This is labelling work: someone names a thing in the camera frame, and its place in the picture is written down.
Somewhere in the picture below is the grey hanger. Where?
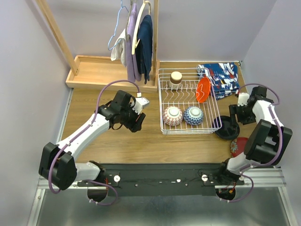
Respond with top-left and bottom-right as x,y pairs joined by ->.
125,0 -> 137,41

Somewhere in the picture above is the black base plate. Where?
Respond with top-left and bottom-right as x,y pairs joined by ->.
77,162 -> 245,197

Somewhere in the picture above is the light blue wire hanger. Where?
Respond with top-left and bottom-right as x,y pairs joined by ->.
107,0 -> 129,51

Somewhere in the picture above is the cream wooden hanger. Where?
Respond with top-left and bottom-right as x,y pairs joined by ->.
131,0 -> 151,55

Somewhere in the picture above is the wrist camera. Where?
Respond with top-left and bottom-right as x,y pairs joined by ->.
131,92 -> 150,114
237,92 -> 250,106

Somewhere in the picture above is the orange plate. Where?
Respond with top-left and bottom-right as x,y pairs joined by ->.
196,77 -> 211,103

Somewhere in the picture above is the navy hanging garment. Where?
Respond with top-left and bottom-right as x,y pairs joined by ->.
135,15 -> 153,84

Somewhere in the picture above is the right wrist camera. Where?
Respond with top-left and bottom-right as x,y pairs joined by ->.
237,92 -> 250,106

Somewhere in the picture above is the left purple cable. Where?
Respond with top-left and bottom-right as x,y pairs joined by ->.
48,80 -> 142,206

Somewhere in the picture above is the white hanging garment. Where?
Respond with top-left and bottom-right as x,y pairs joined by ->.
111,29 -> 127,67

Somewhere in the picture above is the white metal cup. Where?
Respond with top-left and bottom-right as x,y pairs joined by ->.
169,71 -> 182,90

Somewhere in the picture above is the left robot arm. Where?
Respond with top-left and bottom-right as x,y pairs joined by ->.
39,90 -> 150,190

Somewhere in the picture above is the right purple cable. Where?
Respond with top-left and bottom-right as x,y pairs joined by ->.
217,83 -> 283,203

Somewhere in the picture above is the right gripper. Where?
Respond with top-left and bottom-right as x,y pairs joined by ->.
228,103 -> 256,126

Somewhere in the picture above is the blue patterned folded cloth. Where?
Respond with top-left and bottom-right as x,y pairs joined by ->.
197,62 -> 240,100

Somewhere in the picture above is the red floral plate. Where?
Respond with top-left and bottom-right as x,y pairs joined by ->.
230,137 -> 248,157

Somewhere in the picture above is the white wire dish rack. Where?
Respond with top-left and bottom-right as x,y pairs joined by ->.
158,68 -> 222,135

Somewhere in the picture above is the aluminium rail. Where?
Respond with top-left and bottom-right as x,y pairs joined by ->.
37,168 -> 286,189

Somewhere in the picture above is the purple hanging garment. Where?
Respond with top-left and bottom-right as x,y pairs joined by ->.
126,2 -> 142,84

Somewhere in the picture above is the purple cable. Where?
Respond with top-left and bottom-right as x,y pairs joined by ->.
48,80 -> 142,206
217,83 -> 283,203

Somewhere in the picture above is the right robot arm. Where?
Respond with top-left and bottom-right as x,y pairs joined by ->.
212,83 -> 293,185

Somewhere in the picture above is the wooden clothes rack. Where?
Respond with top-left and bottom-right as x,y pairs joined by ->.
36,0 -> 160,93

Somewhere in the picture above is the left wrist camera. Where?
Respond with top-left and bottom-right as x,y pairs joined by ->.
131,92 -> 150,114

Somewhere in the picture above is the blue patterned bowl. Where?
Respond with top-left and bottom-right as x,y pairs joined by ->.
183,106 -> 204,126

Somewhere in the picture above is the red white patterned bowl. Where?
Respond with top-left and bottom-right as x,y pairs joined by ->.
162,106 -> 183,126

